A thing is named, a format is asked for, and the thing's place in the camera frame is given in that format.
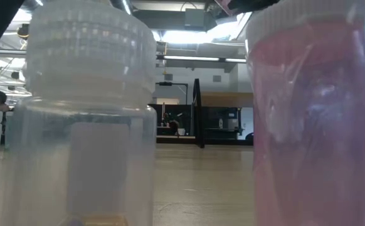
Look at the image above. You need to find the teal vial white cap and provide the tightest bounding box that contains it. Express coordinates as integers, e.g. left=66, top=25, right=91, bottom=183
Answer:
left=4, top=111, right=14, bottom=149

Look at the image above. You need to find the grey ceiling box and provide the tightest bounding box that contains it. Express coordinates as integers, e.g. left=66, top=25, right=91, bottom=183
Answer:
left=184, top=8, right=206, bottom=28

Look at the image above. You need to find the ceiling light tube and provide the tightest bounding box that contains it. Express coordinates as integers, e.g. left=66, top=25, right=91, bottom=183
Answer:
left=163, top=55, right=246, bottom=63

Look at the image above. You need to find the black background cabinet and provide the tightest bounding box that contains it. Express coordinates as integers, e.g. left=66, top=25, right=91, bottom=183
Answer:
left=201, top=106, right=243, bottom=141

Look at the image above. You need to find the pink vial white cap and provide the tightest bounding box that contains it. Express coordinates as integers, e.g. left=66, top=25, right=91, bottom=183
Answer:
left=245, top=0, right=365, bottom=226

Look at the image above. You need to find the clear bottle translucent cap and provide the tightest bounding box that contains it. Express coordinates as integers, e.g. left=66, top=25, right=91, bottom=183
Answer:
left=0, top=0, right=157, bottom=226

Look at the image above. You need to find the black yellow ceiling device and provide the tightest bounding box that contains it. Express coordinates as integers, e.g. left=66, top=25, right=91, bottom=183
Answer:
left=16, top=23, right=32, bottom=41

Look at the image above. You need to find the white metal rack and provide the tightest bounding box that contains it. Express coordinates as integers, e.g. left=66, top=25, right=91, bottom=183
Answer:
left=0, top=58, right=33, bottom=99

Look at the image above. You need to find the wooden shelf black frame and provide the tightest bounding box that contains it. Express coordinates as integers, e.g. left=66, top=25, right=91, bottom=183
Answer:
left=192, top=78, right=254, bottom=149

